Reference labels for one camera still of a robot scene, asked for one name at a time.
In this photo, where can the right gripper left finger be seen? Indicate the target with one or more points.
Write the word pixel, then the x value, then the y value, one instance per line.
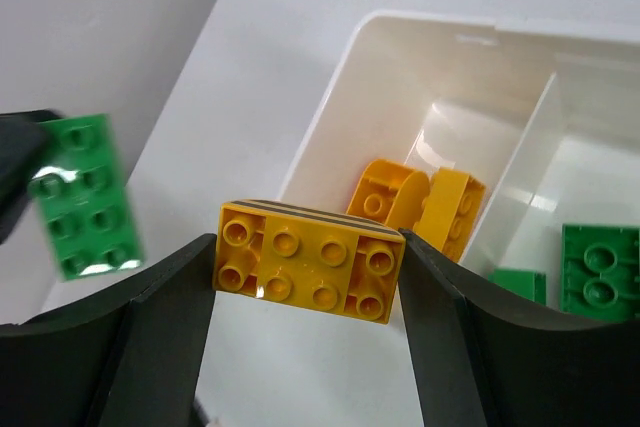
pixel 127 355

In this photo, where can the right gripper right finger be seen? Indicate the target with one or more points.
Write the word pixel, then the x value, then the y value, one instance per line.
pixel 484 356

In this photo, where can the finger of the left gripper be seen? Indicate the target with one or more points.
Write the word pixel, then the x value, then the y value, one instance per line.
pixel 22 144

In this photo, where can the green lego plate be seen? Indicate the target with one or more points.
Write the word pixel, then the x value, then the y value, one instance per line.
pixel 80 190

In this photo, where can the green lego brick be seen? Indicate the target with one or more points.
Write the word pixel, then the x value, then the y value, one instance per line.
pixel 600 272
pixel 524 283

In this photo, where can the yellow curved lego brick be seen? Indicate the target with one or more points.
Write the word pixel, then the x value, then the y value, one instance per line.
pixel 391 194

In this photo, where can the yellow striped lego brick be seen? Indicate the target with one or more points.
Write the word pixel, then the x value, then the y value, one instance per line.
pixel 307 258

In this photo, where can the white three-compartment container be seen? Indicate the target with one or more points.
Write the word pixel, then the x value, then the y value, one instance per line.
pixel 544 114

